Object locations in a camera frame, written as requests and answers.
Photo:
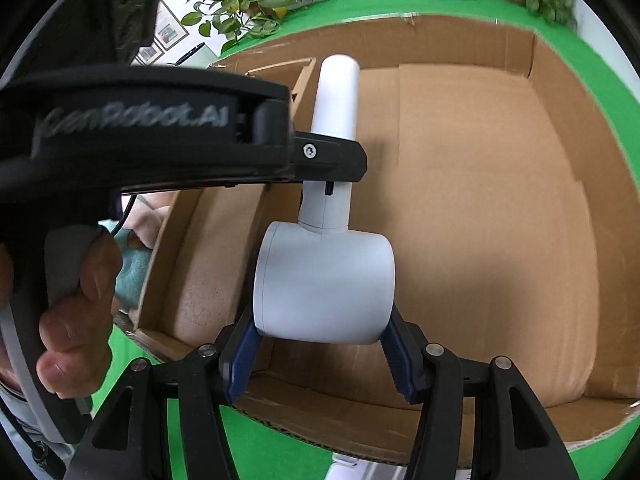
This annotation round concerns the long brown cardboard box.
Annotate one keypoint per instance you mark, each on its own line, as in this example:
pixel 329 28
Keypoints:
pixel 197 283

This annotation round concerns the white folding phone stand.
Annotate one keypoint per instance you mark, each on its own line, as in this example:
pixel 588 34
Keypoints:
pixel 344 467

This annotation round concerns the person's left hand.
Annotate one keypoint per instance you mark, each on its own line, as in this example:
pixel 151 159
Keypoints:
pixel 76 330

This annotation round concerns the large open cardboard tray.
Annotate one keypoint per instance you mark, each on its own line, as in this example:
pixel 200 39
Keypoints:
pixel 475 234

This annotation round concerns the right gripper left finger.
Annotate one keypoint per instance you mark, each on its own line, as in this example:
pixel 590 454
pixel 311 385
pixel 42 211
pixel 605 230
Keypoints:
pixel 128 438

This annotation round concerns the framed certificates on wall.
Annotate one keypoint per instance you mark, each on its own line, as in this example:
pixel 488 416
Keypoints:
pixel 169 31

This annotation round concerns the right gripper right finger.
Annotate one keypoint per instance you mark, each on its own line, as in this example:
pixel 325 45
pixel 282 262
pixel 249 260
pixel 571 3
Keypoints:
pixel 513 436

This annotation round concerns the pig plush toy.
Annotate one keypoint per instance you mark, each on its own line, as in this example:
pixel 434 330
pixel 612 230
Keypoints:
pixel 136 234

